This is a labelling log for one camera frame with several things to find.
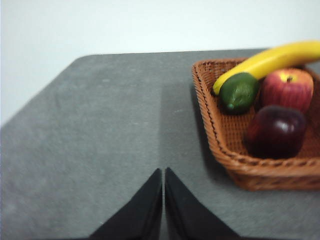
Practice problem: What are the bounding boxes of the dark purple plum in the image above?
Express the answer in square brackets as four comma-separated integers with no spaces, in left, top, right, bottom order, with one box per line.
[243,104,308,160]

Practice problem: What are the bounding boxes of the green avocado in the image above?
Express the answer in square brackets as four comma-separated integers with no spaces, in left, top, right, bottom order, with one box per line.
[219,72,261,115]

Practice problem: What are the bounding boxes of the red yellow apple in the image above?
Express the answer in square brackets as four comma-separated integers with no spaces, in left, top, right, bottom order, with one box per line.
[259,68,315,115]

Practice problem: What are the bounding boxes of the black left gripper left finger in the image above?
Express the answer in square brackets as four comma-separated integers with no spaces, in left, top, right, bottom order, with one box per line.
[89,168,163,240]

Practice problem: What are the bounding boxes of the brown wicker basket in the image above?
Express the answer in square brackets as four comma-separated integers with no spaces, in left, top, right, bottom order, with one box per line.
[191,57,320,192]

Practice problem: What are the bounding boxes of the yellow banana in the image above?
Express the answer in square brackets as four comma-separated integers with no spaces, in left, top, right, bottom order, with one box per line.
[212,40,320,96]

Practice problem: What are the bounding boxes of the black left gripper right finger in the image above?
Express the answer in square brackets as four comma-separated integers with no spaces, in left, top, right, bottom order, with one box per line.
[164,166,241,240]

